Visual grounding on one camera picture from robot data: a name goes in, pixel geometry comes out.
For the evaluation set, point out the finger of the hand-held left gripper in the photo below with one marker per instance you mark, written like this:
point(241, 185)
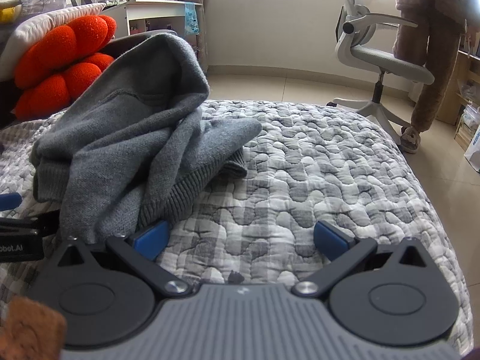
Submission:
point(9, 200)

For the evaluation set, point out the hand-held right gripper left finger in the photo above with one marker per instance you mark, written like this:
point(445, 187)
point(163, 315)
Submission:
point(152, 238)

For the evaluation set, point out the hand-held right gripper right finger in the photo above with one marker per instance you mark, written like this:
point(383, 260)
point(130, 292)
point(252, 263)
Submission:
point(330, 238)

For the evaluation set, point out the grey knit sweater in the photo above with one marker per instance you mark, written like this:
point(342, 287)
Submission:
point(127, 135)

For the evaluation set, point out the grey checkered quilted blanket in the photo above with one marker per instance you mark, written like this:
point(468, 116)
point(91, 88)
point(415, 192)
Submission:
point(300, 172)

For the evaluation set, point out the brown fuzzy sleeve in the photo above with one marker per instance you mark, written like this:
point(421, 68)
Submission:
point(30, 322)

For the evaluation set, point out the red flower-shaped cushion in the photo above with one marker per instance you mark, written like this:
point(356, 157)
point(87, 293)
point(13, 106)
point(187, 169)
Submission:
point(60, 63)

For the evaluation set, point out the white paper shopping bag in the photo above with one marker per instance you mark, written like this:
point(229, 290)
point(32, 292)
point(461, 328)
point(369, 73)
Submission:
point(473, 150)

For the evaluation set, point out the white pillow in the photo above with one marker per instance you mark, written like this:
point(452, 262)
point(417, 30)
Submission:
point(41, 26)

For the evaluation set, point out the white grey office chair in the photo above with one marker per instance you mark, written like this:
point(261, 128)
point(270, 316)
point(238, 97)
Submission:
point(375, 52)

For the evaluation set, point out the wooden shelf desk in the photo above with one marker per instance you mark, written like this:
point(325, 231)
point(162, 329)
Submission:
point(467, 93)

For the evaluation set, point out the blue plastic bag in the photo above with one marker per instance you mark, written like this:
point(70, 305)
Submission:
point(191, 18)

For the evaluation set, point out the white desk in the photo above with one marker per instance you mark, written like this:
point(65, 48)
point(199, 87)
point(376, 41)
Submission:
point(157, 9)

